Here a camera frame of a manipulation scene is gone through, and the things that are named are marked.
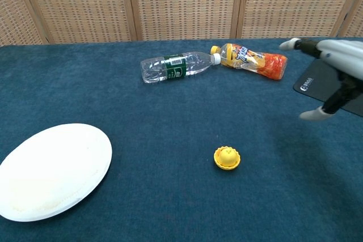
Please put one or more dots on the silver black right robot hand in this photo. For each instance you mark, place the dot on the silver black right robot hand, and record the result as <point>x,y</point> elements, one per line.
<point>346,55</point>

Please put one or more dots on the small yellow ball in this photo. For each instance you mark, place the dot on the small yellow ball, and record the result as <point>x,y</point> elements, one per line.
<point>228,155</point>

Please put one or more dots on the black square mouse pad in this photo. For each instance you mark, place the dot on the black square mouse pad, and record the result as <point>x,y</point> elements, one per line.
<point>314,83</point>

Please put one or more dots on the orange juice plastic bottle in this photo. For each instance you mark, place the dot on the orange juice plastic bottle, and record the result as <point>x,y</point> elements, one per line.
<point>255,62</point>

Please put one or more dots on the yellow scalloped cap dish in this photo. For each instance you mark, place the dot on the yellow scalloped cap dish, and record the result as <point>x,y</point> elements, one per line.
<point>227,167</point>

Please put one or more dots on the clear green-label water bottle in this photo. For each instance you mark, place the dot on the clear green-label water bottle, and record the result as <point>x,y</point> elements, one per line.
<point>175,67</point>

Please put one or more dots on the woven rattan folding screen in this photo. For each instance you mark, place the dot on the woven rattan folding screen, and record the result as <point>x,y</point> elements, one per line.
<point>181,4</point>

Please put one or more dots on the blue felt table cloth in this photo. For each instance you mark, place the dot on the blue felt table cloth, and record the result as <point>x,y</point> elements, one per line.
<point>141,111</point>

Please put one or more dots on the white round paper plate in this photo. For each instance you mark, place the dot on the white round paper plate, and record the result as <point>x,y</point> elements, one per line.
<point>54,172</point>

